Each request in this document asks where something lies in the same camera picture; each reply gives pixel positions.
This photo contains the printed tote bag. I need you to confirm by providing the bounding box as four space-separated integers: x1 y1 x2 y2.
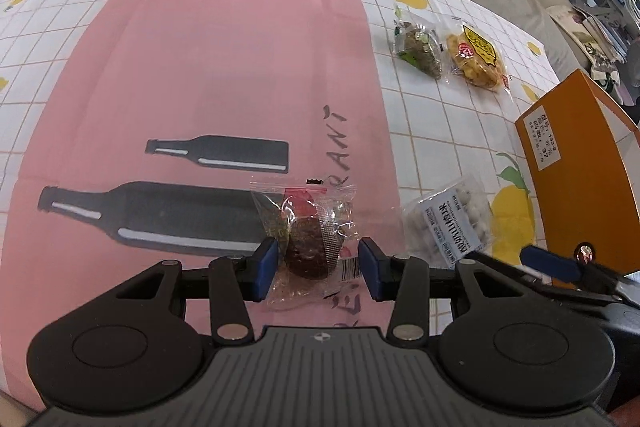
590 57 626 95

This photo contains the clear brown cake packet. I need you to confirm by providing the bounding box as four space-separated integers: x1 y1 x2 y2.
250 177 363 308

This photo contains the clear green snack packet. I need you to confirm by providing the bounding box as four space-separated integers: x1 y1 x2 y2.
392 4 446 81

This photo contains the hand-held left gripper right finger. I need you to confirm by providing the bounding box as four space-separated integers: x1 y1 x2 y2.
357 237 521 342

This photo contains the yellow fried snack packet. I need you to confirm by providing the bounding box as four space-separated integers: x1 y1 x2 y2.
444 18 510 94

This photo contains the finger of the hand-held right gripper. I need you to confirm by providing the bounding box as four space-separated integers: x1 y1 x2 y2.
520 246 626 303
472 252 618 313

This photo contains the orange cardboard box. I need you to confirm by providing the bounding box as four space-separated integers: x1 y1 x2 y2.
514 68 640 275

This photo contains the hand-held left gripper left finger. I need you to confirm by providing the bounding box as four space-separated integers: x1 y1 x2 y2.
115 237 280 340

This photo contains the white bean packet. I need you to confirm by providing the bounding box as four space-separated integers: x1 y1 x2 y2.
402 174 493 269

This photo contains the stack of books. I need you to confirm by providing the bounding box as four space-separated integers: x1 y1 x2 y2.
547 2 631 62

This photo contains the pink and white checked tablecloth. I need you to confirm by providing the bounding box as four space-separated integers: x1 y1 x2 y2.
0 0 561 408

